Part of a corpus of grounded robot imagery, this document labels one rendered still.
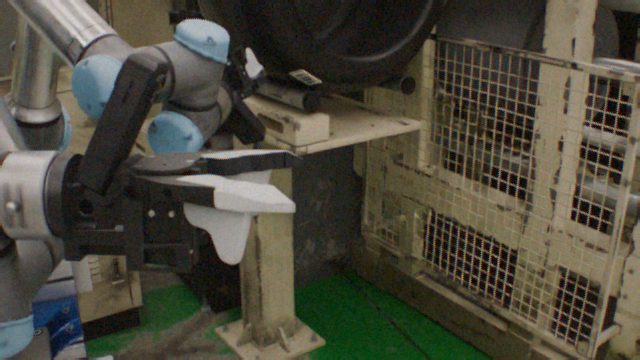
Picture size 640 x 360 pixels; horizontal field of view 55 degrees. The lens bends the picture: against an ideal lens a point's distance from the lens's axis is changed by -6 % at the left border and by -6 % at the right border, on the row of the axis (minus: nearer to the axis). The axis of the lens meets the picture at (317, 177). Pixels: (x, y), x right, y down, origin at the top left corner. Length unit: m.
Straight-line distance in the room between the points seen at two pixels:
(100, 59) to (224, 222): 0.38
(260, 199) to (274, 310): 1.61
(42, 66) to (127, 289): 1.12
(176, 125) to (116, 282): 1.33
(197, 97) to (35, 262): 0.35
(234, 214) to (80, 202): 0.15
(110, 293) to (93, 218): 1.64
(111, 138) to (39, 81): 0.74
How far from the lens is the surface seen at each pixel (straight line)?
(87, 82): 0.79
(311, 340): 2.13
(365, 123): 1.58
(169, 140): 0.90
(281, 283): 2.00
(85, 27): 0.84
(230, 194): 0.44
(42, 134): 1.29
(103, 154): 0.51
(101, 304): 2.18
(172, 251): 0.51
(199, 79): 0.86
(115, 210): 0.53
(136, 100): 0.50
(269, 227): 1.89
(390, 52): 1.48
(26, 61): 1.22
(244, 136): 1.10
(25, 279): 0.63
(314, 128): 1.41
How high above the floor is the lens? 1.24
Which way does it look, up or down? 21 degrees down
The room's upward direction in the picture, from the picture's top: straight up
